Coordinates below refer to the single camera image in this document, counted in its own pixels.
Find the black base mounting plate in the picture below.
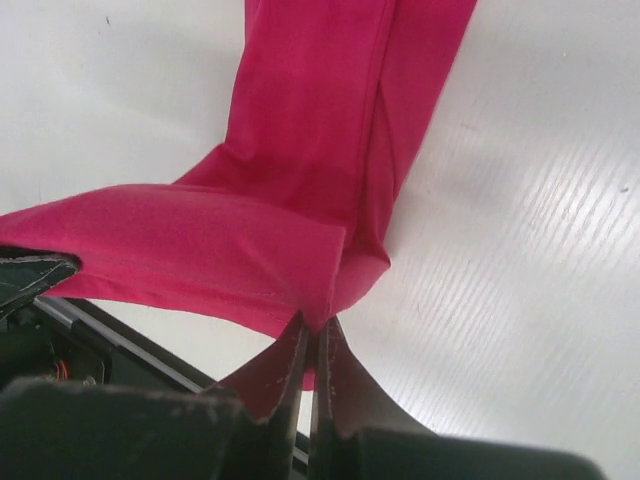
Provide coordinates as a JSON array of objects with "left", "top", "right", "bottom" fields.
[{"left": 1, "top": 300, "right": 309, "bottom": 479}]

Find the pink t shirt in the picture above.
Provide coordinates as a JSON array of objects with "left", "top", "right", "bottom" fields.
[{"left": 0, "top": 0, "right": 479, "bottom": 391}]

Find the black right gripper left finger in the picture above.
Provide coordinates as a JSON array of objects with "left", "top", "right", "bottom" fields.
[{"left": 220, "top": 312, "right": 309, "bottom": 479}]

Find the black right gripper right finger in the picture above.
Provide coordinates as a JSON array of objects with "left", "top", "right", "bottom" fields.
[{"left": 310, "top": 317, "right": 435, "bottom": 479}]

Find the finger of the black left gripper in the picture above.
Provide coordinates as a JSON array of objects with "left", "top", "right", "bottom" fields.
[{"left": 1, "top": 247, "right": 82, "bottom": 319}]

